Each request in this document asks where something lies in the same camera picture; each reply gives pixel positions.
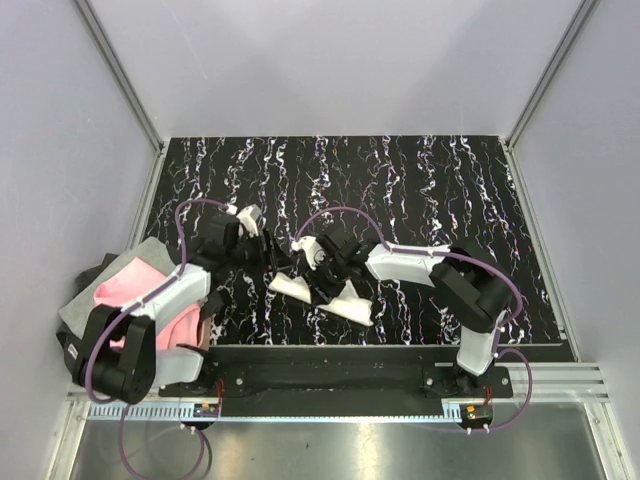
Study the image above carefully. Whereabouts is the white slotted cable duct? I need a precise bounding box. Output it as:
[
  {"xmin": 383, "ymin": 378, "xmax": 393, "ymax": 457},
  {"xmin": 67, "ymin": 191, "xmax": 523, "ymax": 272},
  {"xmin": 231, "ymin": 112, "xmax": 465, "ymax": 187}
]
[{"xmin": 89, "ymin": 401, "xmax": 462, "ymax": 424}]

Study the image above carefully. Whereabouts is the left frame post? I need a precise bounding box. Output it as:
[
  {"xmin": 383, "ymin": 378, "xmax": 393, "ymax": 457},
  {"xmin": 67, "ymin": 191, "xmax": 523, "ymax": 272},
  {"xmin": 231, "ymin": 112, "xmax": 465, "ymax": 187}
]
[{"xmin": 72, "ymin": 0, "xmax": 165, "ymax": 153}]

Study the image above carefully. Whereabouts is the aluminium frame rail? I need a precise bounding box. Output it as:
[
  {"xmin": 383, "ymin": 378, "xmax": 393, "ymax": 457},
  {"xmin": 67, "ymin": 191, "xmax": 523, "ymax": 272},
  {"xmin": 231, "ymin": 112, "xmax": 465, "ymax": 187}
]
[{"xmin": 64, "ymin": 361, "xmax": 612, "ymax": 404}]

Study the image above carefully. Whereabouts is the pink cloth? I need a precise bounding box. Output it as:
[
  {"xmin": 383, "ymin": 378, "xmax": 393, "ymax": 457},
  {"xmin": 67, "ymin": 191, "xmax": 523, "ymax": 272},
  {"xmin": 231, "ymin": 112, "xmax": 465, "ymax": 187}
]
[{"xmin": 92, "ymin": 257, "xmax": 206, "ymax": 354}]

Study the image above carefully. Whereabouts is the right frame post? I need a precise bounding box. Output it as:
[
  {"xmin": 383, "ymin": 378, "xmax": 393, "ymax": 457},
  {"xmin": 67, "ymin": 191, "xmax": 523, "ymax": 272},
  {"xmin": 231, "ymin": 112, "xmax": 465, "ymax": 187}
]
[{"xmin": 505, "ymin": 0, "xmax": 600, "ymax": 149}]

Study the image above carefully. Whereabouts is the purple cable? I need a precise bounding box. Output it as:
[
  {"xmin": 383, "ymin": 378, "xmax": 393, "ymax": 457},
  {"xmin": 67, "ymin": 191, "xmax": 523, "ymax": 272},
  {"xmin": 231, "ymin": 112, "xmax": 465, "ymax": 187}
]
[
  {"xmin": 83, "ymin": 198, "xmax": 236, "ymax": 479},
  {"xmin": 292, "ymin": 206, "xmax": 533, "ymax": 434}
]

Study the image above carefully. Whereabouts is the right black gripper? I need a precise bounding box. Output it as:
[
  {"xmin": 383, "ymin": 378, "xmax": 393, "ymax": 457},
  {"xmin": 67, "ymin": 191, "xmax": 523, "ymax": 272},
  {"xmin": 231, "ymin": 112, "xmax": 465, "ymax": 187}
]
[{"xmin": 301, "ymin": 255, "xmax": 350, "ymax": 308}]

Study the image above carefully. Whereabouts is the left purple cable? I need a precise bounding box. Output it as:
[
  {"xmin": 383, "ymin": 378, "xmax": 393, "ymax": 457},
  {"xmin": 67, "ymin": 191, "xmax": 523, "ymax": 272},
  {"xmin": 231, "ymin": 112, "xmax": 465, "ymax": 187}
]
[{"xmin": 83, "ymin": 198, "xmax": 236, "ymax": 479}]

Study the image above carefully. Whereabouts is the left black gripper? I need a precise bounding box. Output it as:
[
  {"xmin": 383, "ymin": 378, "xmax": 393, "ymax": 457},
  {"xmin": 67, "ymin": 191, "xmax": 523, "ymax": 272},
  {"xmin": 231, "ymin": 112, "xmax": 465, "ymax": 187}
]
[{"xmin": 227, "ymin": 228, "xmax": 293, "ymax": 276}]

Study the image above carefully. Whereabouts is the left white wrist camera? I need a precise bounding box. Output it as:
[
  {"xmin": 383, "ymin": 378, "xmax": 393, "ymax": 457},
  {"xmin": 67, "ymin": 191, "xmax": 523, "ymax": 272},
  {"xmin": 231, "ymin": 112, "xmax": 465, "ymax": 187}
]
[{"xmin": 236, "ymin": 204, "xmax": 262, "ymax": 238}]

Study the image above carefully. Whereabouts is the grey cloth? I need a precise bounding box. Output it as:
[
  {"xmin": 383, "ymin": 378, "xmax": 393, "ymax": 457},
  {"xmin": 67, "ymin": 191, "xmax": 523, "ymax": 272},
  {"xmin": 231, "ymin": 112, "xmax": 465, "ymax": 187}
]
[{"xmin": 56, "ymin": 238, "xmax": 176, "ymax": 345}]

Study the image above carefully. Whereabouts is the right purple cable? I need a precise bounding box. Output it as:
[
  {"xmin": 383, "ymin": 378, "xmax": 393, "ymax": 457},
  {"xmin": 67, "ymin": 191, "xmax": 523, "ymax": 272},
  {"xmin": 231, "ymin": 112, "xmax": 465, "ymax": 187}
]
[{"xmin": 292, "ymin": 206, "xmax": 533, "ymax": 434}]

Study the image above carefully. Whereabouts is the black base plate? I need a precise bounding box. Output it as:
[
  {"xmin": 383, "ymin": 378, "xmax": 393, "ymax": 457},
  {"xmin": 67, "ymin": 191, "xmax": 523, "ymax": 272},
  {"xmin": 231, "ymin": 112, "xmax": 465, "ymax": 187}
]
[{"xmin": 159, "ymin": 345, "xmax": 513, "ymax": 400}]

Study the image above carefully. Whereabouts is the frame post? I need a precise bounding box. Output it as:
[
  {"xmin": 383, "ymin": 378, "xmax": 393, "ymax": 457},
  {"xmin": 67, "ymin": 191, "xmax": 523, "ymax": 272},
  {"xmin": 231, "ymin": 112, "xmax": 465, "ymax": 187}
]
[
  {"xmin": 505, "ymin": 0, "xmax": 600, "ymax": 149},
  {"xmin": 72, "ymin": 0, "xmax": 165, "ymax": 153}
]

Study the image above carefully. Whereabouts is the white cloth napkin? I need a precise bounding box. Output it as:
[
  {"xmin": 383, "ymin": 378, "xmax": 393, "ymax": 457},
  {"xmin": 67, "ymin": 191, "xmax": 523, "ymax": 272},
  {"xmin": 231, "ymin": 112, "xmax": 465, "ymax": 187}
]
[{"xmin": 268, "ymin": 273, "xmax": 373, "ymax": 327}]

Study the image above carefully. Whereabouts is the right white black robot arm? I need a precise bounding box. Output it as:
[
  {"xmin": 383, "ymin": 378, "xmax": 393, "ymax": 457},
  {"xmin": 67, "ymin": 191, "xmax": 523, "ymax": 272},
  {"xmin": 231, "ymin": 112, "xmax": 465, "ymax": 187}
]
[{"xmin": 293, "ymin": 232, "xmax": 522, "ymax": 397}]

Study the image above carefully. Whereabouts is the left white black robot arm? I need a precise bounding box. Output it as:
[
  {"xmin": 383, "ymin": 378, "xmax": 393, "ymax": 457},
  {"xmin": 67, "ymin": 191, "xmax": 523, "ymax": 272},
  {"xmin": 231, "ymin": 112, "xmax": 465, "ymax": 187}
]
[{"xmin": 57, "ymin": 205, "xmax": 287, "ymax": 404}]

